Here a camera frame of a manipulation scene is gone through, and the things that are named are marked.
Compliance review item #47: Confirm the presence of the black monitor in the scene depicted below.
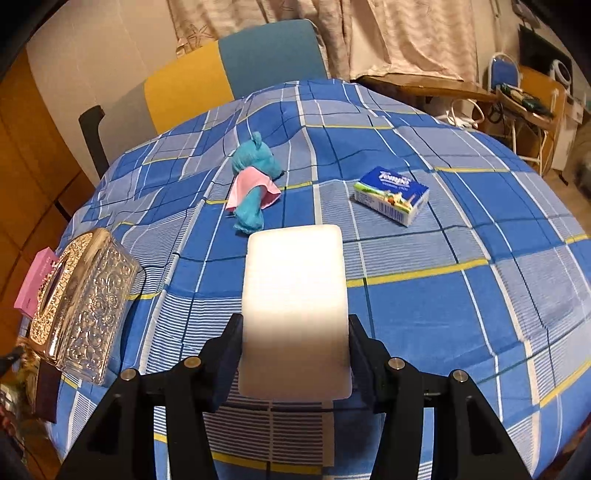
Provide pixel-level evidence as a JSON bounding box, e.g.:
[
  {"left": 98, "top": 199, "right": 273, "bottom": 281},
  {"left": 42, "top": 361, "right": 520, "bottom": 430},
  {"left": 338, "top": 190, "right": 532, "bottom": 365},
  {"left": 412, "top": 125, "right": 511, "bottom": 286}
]
[{"left": 518, "top": 23, "right": 574, "bottom": 75}]

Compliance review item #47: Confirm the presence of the white fan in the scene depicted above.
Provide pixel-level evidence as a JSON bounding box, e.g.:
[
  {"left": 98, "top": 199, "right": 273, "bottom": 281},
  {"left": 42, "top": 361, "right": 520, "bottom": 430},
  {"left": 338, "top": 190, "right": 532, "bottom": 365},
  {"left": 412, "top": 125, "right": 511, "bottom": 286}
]
[{"left": 549, "top": 60, "right": 576, "bottom": 94}]

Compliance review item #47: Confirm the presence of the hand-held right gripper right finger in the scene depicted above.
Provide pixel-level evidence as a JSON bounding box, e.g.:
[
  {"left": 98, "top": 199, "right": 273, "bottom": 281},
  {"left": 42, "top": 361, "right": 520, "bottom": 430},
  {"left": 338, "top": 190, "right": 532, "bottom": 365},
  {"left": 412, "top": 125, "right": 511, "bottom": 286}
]
[{"left": 348, "top": 314, "right": 527, "bottom": 480}]

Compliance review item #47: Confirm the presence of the beige patterned curtain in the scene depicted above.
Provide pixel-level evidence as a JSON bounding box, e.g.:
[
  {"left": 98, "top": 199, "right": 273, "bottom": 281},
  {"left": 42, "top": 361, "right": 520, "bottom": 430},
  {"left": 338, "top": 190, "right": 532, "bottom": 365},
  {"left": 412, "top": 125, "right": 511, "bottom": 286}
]
[{"left": 166, "top": 0, "right": 479, "bottom": 85}]

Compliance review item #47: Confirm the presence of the blue white tissue packet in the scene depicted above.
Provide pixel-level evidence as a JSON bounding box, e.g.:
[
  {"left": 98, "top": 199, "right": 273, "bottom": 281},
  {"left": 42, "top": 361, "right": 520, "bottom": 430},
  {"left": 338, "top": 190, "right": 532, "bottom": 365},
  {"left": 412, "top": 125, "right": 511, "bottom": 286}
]
[{"left": 353, "top": 166, "right": 430, "bottom": 228}]

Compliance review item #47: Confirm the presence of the silver ornate tissue box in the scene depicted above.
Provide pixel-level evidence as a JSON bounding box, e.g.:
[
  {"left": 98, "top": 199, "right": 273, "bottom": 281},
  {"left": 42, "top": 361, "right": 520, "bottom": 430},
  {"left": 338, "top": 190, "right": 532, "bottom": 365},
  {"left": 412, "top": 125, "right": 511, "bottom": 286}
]
[{"left": 28, "top": 227, "right": 144, "bottom": 387}]

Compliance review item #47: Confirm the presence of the wooden side table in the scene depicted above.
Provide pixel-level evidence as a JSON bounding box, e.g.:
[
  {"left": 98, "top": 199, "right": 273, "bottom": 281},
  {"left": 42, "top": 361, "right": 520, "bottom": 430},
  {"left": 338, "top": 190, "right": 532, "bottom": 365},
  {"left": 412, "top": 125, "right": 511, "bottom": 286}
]
[{"left": 355, "top": 74, "right": 500, "bottom": 126}]

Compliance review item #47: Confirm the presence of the blue plaid tablecloth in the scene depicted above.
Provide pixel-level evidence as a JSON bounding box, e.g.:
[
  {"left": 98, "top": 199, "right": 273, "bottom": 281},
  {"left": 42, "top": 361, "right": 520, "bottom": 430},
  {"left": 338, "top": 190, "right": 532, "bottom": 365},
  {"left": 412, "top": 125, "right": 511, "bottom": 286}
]
[{"left": 44, "top": 78, "right": 591, "bottom": 480}]

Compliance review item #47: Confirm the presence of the blue folding chair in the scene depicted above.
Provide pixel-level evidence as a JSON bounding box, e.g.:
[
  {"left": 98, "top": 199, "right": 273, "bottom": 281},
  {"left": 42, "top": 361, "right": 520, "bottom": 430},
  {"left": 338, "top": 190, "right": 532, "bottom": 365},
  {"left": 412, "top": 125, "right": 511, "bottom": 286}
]
[{"left": 487, "top": 52, "right": 523, "bottom": 94}]

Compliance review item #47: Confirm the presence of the pink cardboard box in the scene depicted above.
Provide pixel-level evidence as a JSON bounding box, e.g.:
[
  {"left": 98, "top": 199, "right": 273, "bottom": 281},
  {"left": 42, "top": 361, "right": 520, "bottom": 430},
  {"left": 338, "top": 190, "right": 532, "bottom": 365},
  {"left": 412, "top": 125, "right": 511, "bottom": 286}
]
[{"left": 14, "top": 247, "right": 59, "bottom": 320}]

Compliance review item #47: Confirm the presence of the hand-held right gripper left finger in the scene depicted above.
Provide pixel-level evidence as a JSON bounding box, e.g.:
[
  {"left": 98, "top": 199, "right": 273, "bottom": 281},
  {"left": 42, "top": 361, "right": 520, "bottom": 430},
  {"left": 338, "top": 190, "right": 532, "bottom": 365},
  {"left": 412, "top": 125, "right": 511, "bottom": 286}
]
[{"left": 58, "top": 314, "right": 244, "bottom": 480}]

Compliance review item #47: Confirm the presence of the white sponge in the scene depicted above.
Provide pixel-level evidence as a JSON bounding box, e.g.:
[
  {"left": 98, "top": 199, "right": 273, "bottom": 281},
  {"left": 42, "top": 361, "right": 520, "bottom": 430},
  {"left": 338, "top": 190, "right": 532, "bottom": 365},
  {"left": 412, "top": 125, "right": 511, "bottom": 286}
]
[{"left": 238, "top": 224, "right": 354, "bottom": 400}]

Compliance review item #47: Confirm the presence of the teal plush toy pink skirt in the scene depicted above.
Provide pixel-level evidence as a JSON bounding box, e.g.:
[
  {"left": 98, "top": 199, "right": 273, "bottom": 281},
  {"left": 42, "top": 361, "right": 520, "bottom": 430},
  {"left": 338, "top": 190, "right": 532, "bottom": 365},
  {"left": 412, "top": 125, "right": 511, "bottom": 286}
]
[{"left": 225, "top": 131, "right": 285, "bottom": 233}]

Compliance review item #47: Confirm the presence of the grey yellow blue chair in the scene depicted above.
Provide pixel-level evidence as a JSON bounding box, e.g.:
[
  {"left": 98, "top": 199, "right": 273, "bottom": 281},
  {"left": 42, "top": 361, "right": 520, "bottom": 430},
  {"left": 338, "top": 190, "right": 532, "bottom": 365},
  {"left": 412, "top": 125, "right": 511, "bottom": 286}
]
[{"left": 78, "top": 19, "right": 329, "bottom": 182}]

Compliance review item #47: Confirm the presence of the white folding tray stand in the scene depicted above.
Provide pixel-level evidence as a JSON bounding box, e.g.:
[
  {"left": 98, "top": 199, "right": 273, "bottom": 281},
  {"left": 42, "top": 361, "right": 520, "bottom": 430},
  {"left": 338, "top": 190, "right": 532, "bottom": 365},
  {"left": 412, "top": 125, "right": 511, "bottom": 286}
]
[{"left": 496, "top": 83, "right": 556, "bottom": 177}]

